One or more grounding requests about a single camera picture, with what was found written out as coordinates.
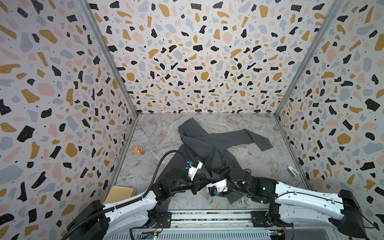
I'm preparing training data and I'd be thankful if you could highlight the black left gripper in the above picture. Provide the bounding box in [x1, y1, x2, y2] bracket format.
[169, 174, 208, 196]

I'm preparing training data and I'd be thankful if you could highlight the dark grey zip jacket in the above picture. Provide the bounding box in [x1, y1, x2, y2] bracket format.
[157, 118, 273, 203]

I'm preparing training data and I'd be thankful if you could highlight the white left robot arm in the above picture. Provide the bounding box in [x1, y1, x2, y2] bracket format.
[63, 168, 211, 240]

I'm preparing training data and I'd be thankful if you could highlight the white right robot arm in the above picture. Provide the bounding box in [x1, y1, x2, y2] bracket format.
[208, 168, 367, 239]

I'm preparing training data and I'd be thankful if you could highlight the small white clip object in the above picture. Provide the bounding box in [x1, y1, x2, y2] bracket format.
[287, 166, 300, 178]

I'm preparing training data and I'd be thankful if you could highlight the pink yellow small toy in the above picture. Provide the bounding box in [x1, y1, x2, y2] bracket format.
[134, 146, 144, 156]

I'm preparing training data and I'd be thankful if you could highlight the beige kitchen scale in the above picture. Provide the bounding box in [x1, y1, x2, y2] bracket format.
[104, 186, 136, 205]

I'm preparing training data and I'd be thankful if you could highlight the black corrugated cable hose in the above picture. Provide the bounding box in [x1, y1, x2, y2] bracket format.
[61, 150, 190, 240]

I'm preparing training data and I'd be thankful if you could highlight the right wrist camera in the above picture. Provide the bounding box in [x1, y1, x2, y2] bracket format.
[206, 179, 229, 197]

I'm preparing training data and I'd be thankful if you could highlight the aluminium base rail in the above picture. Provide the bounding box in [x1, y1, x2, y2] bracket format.
[128, 208, 337, 240]

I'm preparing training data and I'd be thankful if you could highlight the left corner aluminium post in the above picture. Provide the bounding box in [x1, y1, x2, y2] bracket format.
[78, 0, 138, 119]

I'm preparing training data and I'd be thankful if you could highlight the corner aluminium post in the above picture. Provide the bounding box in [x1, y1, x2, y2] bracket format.
[274, 0, 344, 119]
[78, 0, 138, 119]

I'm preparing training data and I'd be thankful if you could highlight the right corner aluminium post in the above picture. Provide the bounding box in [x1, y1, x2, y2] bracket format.
[274, 0, 344, 119]

